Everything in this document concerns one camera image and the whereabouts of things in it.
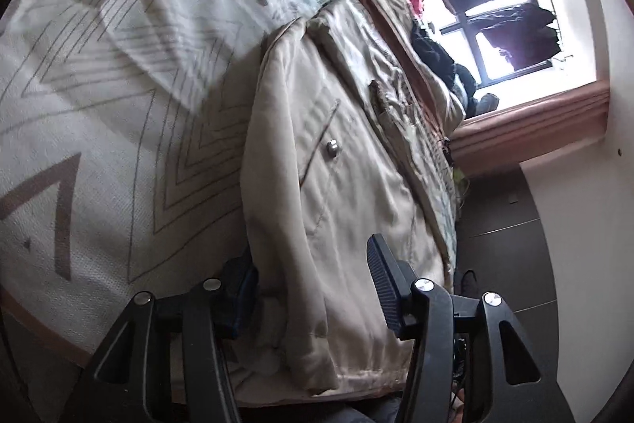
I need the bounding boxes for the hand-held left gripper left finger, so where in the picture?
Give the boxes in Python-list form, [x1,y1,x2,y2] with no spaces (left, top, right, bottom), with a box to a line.
[64,255,258,423]

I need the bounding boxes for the grey cushion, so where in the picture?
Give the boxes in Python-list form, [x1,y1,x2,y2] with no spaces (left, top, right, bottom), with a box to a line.
[475,92,500,114]

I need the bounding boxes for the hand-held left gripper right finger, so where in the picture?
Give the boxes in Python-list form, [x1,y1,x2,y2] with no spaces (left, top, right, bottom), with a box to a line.
[367,233,578,423]

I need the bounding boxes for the beige jacket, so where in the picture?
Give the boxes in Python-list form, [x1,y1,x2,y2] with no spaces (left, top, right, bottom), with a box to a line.
[233,0,469,396]

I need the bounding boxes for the black crumpled clothes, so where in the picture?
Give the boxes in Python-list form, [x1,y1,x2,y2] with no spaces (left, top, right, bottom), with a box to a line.
[410,19,459,82]

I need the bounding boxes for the patterned bedsheet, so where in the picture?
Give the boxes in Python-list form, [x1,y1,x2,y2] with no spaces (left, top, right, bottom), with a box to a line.
[0,0,461,384]

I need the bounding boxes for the pink curtain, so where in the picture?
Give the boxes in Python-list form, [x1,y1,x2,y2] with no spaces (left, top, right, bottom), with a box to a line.
[448,81,610,178]

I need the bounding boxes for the window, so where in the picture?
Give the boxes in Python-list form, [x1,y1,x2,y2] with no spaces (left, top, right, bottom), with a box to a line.
[396,0,595,107]

